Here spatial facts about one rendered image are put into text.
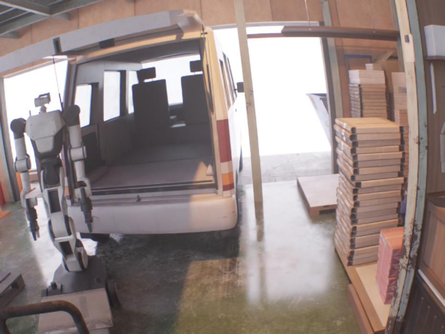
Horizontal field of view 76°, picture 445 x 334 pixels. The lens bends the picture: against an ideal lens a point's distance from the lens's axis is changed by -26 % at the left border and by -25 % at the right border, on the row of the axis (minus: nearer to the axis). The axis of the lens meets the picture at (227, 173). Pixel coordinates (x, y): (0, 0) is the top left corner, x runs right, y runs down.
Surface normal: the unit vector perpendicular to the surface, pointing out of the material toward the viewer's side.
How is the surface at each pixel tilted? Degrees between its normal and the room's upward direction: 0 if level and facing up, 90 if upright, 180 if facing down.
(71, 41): 106
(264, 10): 90
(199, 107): 93
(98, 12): 90
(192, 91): 93
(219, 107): 75
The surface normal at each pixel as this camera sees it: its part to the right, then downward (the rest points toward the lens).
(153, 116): -0.04, 0.31
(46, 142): 0.33, 0.21
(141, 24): 0.04, 0.51
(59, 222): 0.26, -0.20
